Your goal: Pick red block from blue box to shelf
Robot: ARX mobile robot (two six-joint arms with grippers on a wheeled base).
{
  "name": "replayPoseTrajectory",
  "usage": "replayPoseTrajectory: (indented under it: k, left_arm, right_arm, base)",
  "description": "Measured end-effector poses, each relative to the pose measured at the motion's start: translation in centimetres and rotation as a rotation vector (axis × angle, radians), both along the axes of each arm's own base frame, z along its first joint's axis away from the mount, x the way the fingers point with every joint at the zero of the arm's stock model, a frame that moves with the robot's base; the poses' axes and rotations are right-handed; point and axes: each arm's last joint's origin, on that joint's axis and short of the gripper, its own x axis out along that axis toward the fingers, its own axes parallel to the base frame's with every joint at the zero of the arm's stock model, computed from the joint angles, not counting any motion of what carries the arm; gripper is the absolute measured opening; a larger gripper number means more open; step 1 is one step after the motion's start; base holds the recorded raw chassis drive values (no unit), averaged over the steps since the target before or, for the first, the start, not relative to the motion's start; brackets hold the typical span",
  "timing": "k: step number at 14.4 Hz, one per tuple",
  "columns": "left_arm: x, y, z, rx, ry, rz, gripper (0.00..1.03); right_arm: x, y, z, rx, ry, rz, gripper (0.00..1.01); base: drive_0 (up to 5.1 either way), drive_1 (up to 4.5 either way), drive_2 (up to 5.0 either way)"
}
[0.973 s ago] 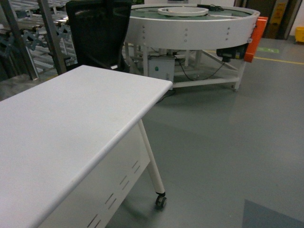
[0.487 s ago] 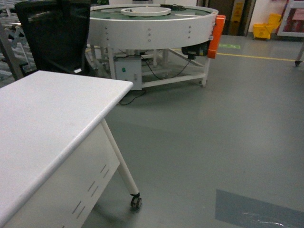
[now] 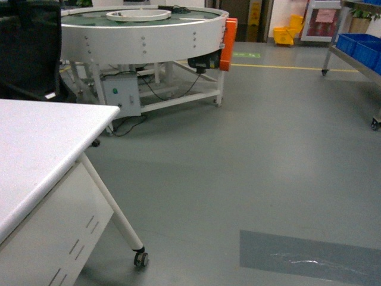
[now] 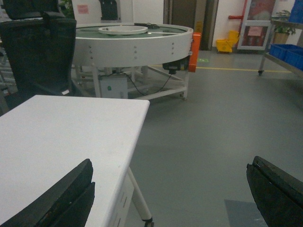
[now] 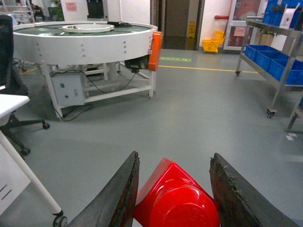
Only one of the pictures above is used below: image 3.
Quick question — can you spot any steel cart with wheels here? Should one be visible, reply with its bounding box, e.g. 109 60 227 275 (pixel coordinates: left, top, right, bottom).
320 0 381 131

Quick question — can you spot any blue bin on cart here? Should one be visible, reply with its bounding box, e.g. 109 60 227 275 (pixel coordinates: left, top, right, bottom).
336 33 380 74

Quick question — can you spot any orange motor cover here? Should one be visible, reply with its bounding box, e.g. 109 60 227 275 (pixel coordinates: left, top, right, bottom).
220 18 238 72

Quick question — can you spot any yellow mop bucket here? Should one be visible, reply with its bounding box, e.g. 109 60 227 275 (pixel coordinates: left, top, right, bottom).
273 14 304 46

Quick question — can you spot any grey control box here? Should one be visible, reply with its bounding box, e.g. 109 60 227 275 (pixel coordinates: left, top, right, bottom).
101 73 141 119

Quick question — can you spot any white table with casters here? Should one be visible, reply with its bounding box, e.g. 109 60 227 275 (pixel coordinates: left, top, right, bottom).
1 100 148 285

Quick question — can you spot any black office chair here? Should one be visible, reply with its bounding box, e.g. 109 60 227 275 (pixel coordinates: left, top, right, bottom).
1 1 76 103

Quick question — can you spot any round white conveyor machine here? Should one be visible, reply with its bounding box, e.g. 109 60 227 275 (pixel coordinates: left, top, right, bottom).
59 5 239 117

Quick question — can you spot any yellow wet floor sign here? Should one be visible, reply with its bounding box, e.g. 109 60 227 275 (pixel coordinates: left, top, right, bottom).
246 0 262 42

